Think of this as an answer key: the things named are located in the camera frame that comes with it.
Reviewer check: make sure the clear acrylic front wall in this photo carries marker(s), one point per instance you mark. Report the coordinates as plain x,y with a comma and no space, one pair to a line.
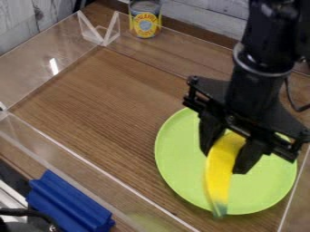
33,154

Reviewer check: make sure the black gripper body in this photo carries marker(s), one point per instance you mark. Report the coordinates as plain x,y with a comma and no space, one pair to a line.
246,102

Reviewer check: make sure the clear acrylic triangle bracket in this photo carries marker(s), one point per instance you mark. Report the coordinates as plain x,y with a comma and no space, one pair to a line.
97,34

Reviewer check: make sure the yellow toy banana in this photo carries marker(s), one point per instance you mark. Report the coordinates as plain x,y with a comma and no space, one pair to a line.
218,171

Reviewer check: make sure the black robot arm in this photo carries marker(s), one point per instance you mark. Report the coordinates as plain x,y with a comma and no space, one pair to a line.
276,34

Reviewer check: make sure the blue plastic block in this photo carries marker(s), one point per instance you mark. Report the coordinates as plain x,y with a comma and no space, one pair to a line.
63,202

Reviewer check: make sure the green round plate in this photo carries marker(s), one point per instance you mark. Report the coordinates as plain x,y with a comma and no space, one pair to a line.
255,190

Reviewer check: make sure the yellow labelled tin can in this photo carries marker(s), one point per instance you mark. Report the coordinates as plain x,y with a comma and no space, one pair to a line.
144,17

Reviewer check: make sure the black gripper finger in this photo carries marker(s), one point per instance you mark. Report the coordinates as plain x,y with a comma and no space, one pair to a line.
250,154
211,130

